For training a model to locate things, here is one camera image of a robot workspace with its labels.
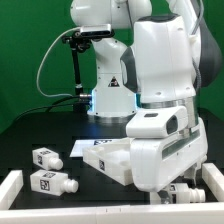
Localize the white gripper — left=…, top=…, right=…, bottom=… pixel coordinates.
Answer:
left=130, top=119, right=208, bottom=204

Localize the white square table top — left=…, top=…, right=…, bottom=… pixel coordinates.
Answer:
left=83, top=138, right=133, bottom=186

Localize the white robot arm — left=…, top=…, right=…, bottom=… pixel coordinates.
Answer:
left=83, top=0, right=221, bottom=203

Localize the white marker sheet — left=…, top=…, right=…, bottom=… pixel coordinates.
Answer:
left=70, top=139, right=110, bottom=157

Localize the white U-shaped fence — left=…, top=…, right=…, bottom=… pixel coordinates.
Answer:
left=0, top=163, right=224, bottom=224

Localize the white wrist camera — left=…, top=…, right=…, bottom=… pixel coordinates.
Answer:
left=126, top=106, right=188, bottom=139

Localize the black cable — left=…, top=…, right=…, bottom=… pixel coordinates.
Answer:
left=13, top=95, right=83, bottom=123

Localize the black camera stand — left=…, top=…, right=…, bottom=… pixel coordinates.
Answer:
left=61, top=30, right=116, bottom=114

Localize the grey camera on stand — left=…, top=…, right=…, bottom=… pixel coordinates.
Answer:
left=80, top=24, right=112, bottom=38

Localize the grey cable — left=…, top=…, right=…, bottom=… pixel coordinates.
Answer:
left=36, top=27, right=81, bottom=99

